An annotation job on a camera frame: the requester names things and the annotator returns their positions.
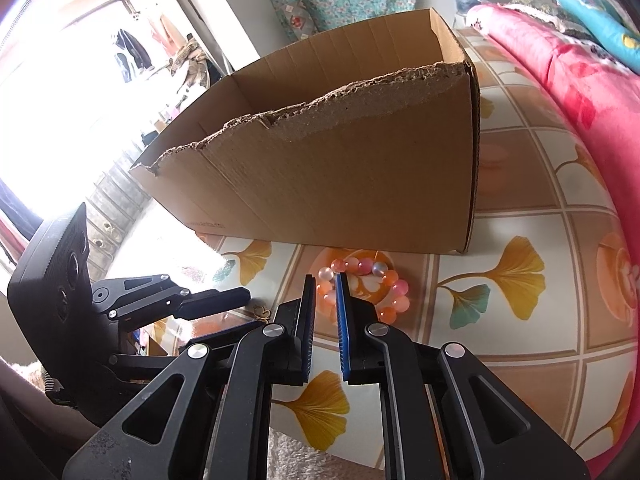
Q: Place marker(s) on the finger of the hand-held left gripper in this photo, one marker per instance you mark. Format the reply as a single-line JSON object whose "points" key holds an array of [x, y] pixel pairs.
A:
{"points": [[220, 337], [150, 295]]}

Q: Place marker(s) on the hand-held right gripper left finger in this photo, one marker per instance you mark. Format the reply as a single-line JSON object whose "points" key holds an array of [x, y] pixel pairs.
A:
{"points": [[305, 330]]}

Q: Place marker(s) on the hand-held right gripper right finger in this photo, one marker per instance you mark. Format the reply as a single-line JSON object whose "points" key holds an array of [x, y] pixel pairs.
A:
{"points": [[342, 330]]}

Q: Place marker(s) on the brown cardboard box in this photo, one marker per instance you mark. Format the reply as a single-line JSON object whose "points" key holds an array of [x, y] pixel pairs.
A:
{"points": [[350, 185]]}

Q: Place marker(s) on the person's left forearm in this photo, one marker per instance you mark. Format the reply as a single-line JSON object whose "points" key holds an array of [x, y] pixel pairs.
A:
{"points": [[30, 410]]}

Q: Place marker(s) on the white fleece garment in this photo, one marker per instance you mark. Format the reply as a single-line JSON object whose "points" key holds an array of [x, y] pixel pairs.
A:
{"points": [[300, 455]]}

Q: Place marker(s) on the pile of folded bedding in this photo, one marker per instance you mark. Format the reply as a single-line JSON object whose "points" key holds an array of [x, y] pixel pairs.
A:
{"points": [[190, 62]]}

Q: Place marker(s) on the hanging clothes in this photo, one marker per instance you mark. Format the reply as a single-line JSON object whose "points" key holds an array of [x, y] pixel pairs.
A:
{"points": [[130, 45]]}

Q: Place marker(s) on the folded patterned mat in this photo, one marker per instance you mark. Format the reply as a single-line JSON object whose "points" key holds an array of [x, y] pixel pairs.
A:
{"points": [[300, 20]]}

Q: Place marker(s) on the pink floral blanket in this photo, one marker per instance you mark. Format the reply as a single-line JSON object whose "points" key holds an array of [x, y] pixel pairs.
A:
{"points": [[575, 75]]}

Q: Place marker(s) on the grey lace pillow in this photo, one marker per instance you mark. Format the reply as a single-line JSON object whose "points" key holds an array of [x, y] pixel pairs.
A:
{"points": [[550, 15]]}

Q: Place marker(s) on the blue pillow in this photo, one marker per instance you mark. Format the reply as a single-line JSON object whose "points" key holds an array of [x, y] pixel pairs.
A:
{"points": [[600, 15]]}

